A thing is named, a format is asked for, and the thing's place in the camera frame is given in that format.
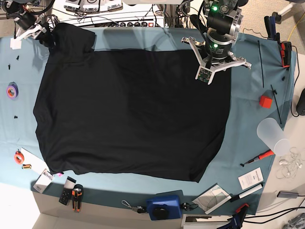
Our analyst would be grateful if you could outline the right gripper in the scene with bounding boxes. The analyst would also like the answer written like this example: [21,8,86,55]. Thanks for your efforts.
[10,11,55,50]

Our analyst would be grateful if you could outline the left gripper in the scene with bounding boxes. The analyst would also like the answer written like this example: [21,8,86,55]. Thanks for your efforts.
[181,32,252,85]

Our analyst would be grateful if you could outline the black t-shirt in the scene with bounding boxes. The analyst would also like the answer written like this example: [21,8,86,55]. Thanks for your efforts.
[33,23,231,182]

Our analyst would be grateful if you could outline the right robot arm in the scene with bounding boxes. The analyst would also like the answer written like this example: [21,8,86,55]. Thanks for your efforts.
[0,0,55,50]

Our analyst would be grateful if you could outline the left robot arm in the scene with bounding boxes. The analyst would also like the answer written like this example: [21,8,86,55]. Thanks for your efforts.
[181,0,252,84]

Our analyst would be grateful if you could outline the long black rod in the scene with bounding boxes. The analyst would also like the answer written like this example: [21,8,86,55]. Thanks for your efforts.
[257,40,264,88]

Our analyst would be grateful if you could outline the purple tape roll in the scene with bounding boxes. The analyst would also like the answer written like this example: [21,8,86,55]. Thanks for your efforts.
[6,82,19,99]

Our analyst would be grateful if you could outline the blue black clamp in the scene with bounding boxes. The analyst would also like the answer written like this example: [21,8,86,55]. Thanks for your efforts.
[264,12,281,42]

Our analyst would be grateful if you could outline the orange black clamp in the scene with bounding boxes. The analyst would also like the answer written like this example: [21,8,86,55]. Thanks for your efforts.
[280,41,292,68]

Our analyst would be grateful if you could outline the red cube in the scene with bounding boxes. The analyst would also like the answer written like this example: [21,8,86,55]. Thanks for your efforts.
[259,95,273,109]

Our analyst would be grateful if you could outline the short black rod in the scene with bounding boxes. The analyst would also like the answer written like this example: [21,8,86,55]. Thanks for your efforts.
[271,85,282,124]

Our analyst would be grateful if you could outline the translucent plastic cup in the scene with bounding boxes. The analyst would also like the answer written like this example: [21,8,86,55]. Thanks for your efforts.
[257,118,290,156]

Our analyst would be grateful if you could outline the black computer mouse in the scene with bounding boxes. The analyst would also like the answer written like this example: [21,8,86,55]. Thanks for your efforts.
[296,88,305,116]

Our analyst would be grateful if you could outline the orange black screwdriver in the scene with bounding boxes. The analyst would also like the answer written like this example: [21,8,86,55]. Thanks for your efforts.
[240,150,274,167]

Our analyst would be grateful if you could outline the orange tape roll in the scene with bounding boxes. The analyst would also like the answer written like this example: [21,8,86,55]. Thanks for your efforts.
[14,150,25,165]

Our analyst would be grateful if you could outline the white paper sheet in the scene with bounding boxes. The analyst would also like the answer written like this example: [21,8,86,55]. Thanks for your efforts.
[20,148,49,175]

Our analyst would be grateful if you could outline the small brass battery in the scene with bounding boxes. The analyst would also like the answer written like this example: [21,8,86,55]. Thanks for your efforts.
[22,164,32,169]

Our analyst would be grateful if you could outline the white printed card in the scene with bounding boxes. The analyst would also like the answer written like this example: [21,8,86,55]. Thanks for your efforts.
[238,167,264,190]

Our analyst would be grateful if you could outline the teal table cloth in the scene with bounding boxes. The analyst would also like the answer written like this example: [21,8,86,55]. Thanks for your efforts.
[0,34,295,208]

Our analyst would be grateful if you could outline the white earphones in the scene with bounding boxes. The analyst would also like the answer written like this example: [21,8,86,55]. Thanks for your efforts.
[275,147,305,180]

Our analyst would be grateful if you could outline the white packaged card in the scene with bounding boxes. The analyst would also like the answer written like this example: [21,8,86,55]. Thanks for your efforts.
[33,169,54,194]

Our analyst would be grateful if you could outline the folded map booklet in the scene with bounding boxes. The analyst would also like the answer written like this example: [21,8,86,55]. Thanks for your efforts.
[192,184,232,215]

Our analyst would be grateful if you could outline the black white marker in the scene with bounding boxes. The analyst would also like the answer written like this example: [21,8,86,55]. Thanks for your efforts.
[230,183,263,202]

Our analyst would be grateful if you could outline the grey usb hub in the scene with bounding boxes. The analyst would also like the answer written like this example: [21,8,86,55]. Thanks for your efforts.
[277,191,299,199]

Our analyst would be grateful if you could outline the orange black pliers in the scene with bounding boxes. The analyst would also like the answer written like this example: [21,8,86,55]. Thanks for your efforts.
[72,184,83,213]

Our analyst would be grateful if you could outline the blue plastic box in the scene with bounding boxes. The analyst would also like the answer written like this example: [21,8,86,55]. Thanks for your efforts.
[146,195,182,221]

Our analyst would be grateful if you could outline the black remote control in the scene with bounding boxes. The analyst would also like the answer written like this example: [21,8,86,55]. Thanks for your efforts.
[59,177,76,206]

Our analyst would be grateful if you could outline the blue orange bottom clamp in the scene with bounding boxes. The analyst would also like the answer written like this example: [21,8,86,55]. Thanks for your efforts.
[217,203,249,229]

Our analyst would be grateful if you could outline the metal carabiner keyring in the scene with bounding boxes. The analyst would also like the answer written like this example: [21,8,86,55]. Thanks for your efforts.
[121,200,147,214]

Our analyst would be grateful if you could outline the power strip with red switch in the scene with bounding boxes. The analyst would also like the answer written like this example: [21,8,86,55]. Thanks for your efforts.
[94,21,156,27]

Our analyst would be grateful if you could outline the black clip with ring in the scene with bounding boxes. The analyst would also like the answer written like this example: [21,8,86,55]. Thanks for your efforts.
[181,203,198,211]

